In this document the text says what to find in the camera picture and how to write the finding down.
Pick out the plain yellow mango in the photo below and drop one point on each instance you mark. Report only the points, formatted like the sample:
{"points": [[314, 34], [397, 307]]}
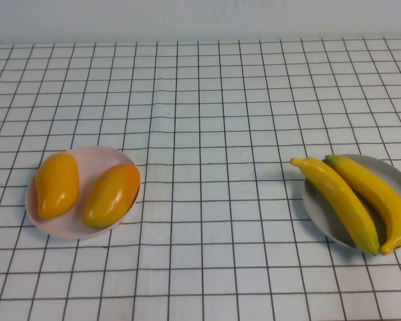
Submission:
{"points": [[57, 184]]}

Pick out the mango with orange blush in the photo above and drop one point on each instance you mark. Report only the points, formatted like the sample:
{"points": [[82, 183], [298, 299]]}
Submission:
{"points": [[110, 197]]}

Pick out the yellow banana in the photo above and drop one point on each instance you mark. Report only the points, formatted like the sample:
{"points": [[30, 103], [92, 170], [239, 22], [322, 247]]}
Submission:
{"points": [[381, 197], [337, 197]]}

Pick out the pink round plate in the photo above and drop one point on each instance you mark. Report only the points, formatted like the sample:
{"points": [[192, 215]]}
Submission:
{"points": [[87, 157]]}

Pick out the grey round plate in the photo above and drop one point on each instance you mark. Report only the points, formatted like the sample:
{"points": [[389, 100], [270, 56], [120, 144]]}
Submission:
{"points": [[315, 210]]}

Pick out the white grid tablecloth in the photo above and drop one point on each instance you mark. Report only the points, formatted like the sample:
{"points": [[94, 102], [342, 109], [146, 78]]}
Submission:
{"points": [[200, 267]]}

